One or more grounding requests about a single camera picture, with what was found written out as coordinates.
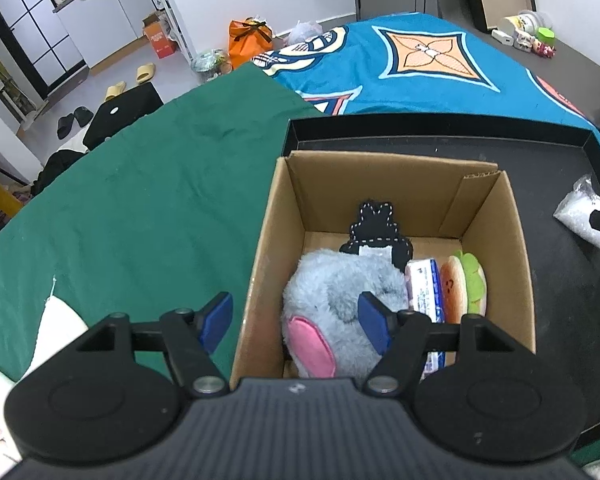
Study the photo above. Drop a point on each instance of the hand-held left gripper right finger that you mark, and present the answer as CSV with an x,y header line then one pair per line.
x,y
375,322

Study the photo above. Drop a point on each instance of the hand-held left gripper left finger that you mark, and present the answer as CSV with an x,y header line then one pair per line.
x,y
216,322

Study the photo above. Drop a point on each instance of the clear plastic bag white filling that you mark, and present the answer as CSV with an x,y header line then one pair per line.
x,y
575,210

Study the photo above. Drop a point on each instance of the blue tissue packet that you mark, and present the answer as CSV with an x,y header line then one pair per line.
x,y
425,285

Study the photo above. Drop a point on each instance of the black tray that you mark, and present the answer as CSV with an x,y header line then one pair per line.
x,y
555,285

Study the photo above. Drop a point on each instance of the brown cardboard box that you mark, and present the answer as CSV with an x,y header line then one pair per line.
x,y
380,185

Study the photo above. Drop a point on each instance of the grey plush toy pink ears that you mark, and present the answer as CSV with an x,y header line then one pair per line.
x,y
330,285

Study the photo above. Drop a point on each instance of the burger plush toy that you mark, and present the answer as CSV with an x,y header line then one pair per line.
x,y
460,285

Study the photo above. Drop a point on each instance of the black felt toy white stitching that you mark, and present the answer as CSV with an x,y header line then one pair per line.
x,y
375,225

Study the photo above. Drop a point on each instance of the grey mattress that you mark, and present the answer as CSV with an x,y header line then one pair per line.
x,y
575,75

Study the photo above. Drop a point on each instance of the green cloth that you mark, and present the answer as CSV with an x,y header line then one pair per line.
x,y
155,185

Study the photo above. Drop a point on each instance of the white towel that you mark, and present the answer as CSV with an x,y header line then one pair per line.
x,y
60,330

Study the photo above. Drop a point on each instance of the small pink figurine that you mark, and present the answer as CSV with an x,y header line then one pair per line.
x,y
545,49

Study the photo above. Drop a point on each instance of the green cup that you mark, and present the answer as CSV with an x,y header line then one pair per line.
x,y
546,34

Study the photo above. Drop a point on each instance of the small white figurine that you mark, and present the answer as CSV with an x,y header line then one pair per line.
x,y
524,41

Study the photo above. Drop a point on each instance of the white charger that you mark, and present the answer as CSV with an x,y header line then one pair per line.
x,y
502,37

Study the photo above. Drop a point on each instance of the white container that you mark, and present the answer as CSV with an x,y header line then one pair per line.
x,y
525,21

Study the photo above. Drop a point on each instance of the black clothes pile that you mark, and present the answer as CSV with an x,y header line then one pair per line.
x,y
60,170

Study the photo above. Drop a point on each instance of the black case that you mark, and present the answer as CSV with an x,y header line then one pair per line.
x,y
122,115

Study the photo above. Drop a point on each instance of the black slipper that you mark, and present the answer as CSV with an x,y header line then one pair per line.
x,y
83,116
66,126

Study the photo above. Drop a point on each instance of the yellow slipper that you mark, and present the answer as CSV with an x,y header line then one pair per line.
x,y
146,73
115,91

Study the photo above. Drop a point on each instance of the greenish plastic bag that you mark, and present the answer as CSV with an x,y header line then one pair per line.
x,y
209,62

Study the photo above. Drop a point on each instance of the blue printed blanket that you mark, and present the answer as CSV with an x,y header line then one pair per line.
x,y
360,60

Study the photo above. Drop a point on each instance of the orange bag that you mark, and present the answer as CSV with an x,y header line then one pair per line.
x,y
250,42

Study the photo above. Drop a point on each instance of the orange cardboard box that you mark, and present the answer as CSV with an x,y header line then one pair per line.
x,y
159,37

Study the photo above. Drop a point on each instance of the white rack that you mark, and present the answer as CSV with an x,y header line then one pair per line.
x,y
172,15

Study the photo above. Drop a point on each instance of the white cabinet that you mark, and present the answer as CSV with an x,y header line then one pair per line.
x,y
105,20

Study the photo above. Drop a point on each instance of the black grid door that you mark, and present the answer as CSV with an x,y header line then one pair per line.
x,y
25,25

